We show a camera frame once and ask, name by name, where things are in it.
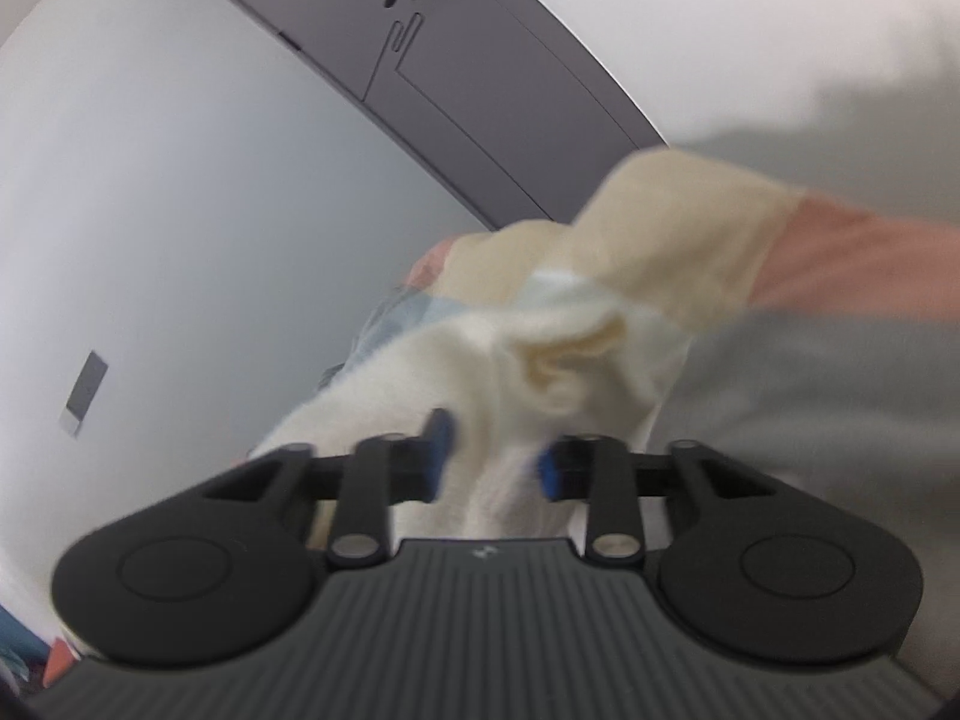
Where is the grey door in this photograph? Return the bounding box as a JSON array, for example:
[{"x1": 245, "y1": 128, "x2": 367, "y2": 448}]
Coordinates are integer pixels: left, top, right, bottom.
[{"x1": 176, "y1": 0, "x2": 668, "y2": 230}]

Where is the white fluffy garment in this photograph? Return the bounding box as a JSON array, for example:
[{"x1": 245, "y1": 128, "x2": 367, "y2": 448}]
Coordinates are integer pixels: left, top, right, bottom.
[{"x1": 247, "y1": 277, "x2": 695, "y2": 541}]

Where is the pastel patchwork quilt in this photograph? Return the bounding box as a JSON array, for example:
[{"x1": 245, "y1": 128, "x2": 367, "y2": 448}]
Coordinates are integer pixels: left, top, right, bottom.
[{"x1": 322, "y1": 145, "x2": 960, "y2": 406}]

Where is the wall socket panel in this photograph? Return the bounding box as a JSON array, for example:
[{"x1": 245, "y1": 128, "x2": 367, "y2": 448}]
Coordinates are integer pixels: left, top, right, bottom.
[{"x1": 58, "y1": 350, "x2": 110, "y2": 440}]

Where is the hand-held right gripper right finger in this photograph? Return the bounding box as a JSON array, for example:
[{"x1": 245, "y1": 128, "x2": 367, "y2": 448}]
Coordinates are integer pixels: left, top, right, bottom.
[{"x1": 532, "y1": 432, "x2": 779, "y2": 569}]

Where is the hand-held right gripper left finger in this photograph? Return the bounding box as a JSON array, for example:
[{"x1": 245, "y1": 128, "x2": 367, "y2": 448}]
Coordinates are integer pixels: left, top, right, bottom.
[{"x1": 201, "y1": 407, "x2": 458, "y2": 569}]

